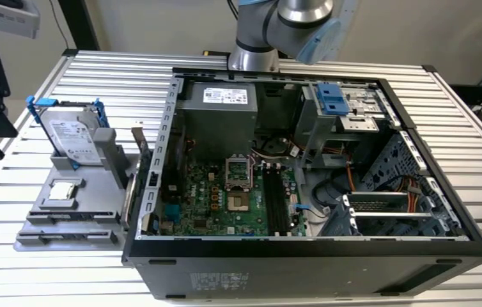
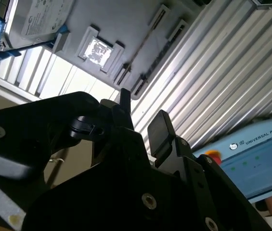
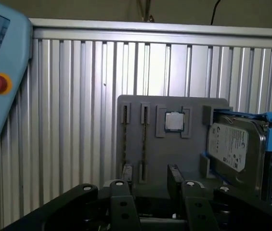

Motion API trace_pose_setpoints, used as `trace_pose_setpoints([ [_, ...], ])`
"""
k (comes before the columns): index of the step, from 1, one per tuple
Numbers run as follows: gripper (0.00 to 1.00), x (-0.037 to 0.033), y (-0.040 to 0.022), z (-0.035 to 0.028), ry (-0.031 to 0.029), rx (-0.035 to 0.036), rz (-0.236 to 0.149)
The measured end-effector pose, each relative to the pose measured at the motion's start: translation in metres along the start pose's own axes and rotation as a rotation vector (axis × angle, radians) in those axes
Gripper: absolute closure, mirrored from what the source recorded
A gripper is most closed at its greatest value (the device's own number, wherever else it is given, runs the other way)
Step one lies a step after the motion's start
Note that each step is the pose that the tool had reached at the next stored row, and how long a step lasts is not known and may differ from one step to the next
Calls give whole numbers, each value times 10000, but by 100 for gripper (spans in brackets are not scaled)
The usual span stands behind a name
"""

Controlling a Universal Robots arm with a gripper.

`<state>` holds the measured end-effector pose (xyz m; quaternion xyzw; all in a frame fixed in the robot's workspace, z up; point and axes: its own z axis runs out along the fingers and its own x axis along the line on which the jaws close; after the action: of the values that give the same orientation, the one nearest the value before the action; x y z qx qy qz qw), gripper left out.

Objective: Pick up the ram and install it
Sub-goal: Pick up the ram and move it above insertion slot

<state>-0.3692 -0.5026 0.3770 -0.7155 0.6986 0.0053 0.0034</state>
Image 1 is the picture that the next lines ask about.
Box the RAM stick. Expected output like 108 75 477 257
31 213 118 221
17 235 116 243

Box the black RAM slot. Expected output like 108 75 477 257
263 166 276 233
279 166 292 233
274 166 287 233
268 166 282 233

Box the blue disk carrier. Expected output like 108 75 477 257
25 95 112 169

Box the silver hard disk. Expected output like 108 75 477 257
37 107 106 167

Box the silver CPU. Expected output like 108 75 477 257
48 180 80 201

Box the grey parts rack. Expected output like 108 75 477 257
13 127 156 252

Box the grey power supply unit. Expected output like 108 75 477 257
176 81 262 161

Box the blue expansion slot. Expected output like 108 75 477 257
163 204 182 223

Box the metal socket cover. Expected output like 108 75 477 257
224 155 254 190

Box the round CPU cooler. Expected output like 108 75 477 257
251 133 296 158

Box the CPU socket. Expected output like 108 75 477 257
226 189 254 212

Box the green motherboard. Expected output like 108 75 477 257
158 156 310 237

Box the metal optical drive cage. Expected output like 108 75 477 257
295 81 395 167

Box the blue drive bay latch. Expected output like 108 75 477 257
315 82 351 116

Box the black PC case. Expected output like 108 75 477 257
120 66 482 301

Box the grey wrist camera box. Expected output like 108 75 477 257
0 0 40 40

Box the black upright post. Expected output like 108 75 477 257
59 0 100 52

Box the black cable with blue tag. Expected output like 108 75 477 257
291 201 331 221

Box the thick black cable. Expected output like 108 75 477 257
311 177 349 212

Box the orange flat wire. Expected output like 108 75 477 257
345 143 358 194

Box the coloured power wire bundle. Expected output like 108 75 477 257
387 175 425 214

